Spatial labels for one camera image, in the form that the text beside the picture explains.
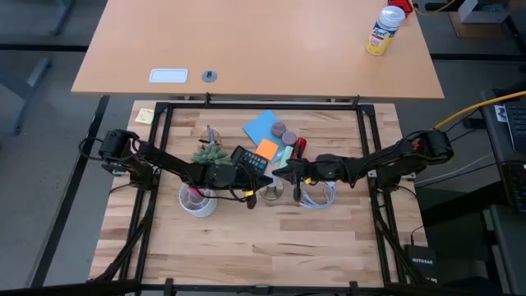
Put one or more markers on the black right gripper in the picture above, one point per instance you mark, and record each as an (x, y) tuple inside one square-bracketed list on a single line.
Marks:
[(312, 170)]

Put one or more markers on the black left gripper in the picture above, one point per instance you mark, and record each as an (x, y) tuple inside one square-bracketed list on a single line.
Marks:
[(246, 183)]

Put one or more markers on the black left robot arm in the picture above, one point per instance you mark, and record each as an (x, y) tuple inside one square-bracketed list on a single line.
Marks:
[(164, 160)]

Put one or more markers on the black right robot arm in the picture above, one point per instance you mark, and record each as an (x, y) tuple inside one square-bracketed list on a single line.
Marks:
[(390, 156)]

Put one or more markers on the mint green stapler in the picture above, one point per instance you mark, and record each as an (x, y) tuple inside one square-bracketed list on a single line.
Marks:
[(285, 156)]

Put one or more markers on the black desk calculator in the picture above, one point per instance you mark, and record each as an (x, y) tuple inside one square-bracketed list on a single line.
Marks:
[(251, 158)]

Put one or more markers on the red stapler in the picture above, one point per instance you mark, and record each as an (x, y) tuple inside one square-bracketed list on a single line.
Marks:
[(300, 146)]

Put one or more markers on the orange sticky note pad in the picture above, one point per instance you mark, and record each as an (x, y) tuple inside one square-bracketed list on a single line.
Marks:
[(267, 149)]

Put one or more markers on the round clear tub pinkish contents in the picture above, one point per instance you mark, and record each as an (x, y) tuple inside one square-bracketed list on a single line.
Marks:
[(289, 138)]

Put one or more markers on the round clear tub dark contents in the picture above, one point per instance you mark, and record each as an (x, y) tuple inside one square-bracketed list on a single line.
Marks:
[(278, 129)]

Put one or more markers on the blue notepad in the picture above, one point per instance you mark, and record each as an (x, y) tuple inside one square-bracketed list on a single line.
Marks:
[(259, 125)]

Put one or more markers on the green artificial succulent plant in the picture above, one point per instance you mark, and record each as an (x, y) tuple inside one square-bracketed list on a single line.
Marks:
[(211, 155)]

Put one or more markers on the white textured pen cup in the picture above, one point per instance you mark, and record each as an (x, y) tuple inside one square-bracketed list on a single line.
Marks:
[(201, 207)]

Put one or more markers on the pink marker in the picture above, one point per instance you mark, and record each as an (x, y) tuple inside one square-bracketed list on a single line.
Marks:
[(195, 192)]

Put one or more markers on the grey round desk grommet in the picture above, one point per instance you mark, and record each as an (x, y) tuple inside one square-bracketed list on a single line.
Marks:
[(209, 76)]

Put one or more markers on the light wooden desk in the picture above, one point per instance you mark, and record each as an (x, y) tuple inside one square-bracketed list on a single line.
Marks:
[(267, 49)]

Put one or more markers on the yellow sticky note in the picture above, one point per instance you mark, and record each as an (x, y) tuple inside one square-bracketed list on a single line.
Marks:
[(144, 116)]

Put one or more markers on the white rectangular desk plate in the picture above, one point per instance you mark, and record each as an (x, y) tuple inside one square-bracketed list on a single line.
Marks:
[(168, 76)]

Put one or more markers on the black Netgear router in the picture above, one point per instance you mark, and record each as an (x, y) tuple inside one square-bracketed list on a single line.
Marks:
[(421, 263)]

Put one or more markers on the red object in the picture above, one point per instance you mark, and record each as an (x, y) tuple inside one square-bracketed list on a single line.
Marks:
[(402, 6)]

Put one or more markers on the black keyboard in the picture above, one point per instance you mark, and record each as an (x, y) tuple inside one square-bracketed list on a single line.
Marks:
[(517, 125)]

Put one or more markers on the white box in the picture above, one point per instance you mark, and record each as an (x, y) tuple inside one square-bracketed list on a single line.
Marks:
[(481, 11)]

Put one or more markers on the black aluminium table frame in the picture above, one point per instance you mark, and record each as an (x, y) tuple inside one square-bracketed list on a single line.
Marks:
[(263, 106)]

